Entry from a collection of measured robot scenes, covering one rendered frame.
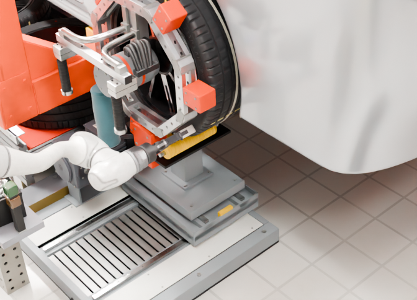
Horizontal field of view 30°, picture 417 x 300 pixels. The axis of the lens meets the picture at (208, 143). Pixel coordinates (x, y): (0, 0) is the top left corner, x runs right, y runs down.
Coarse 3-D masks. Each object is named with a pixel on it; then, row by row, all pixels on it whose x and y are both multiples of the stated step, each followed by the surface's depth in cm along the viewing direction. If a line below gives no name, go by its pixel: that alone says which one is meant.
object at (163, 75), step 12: (120, 12) 297; (120, 24) 302; (120, 48) 307; (156, 48) 297; (168, 60) 294; (168, 72) 290; (144, 84) 311; (156, 84) 304; (168, 84) 294; (144, 96) 308; (156, 96) 309; (168, 96) 298; (156, 108) 305; (168, 108) 304
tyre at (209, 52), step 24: (168, 0) 265; (192, 0) 265; (216, 0) 269; (192, 24) 262; (216, 24) 266; (192, 48) 266; (216, 48) 266; (216, 72) 267; (216, 96) 272; (240, 96) 282; (192, 120) 287; (216, 120) 286
